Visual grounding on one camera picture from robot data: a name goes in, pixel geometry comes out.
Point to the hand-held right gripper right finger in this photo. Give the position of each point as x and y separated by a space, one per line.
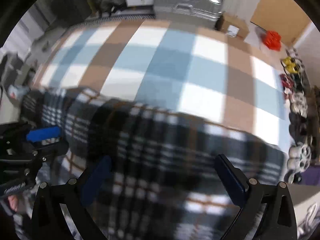
230 182

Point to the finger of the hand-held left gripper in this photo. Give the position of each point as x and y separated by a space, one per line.
53 150
43 133

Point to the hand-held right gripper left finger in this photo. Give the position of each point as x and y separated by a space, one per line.
96 180

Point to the plaid fleece jacket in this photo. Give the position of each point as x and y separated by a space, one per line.
155 170

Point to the person's left hand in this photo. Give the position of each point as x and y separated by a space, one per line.
13 203

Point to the purple cloth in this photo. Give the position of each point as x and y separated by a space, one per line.
311 175

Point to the wooden shoe rack with shoes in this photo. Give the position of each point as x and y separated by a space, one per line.
298 110

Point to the yellow plush item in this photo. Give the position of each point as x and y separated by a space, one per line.
289 64

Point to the ribbed grey floor mat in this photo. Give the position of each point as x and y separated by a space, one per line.
112 20

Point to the checkered bed sheet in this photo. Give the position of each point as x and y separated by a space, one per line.
162 62

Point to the orange plastic bag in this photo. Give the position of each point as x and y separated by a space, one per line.
272 40

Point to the labelled cardboard box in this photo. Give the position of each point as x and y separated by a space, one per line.
232 25

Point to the wooden door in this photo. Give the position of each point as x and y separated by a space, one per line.
280 10

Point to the silver suitcase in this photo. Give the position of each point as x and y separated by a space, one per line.
185 5

